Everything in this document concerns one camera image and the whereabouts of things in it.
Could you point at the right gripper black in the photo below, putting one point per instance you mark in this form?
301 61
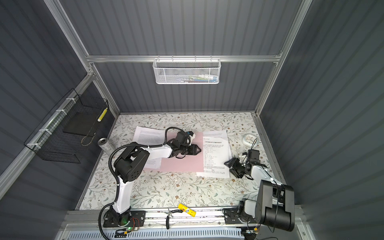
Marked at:
235 162

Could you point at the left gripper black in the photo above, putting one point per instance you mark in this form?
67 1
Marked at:
194 149

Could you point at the pink file folder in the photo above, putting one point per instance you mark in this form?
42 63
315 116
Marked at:
186 164

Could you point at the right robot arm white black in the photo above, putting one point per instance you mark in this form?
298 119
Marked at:
275 203

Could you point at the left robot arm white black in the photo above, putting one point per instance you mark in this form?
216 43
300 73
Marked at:
126 164

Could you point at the yellow marker pen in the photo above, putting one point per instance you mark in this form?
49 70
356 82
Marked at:
187 210

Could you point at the silver metal can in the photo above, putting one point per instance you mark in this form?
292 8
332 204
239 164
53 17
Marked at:
107 146

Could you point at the yellow tube in basket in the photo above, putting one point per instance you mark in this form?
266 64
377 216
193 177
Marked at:
102 115

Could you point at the black notebook in basket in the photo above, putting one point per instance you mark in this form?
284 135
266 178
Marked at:
82 124

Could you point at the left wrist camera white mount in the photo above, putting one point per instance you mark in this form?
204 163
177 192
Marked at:
189 137

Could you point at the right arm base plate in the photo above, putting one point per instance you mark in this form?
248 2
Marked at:
233 216

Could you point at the white wire mesh basket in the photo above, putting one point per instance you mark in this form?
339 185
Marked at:
193 72

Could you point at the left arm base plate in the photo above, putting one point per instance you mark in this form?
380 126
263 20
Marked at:
134 219

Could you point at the black wire basket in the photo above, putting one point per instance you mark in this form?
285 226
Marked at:
68 134

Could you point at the aluminium front rail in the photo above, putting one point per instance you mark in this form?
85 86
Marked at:
154 218

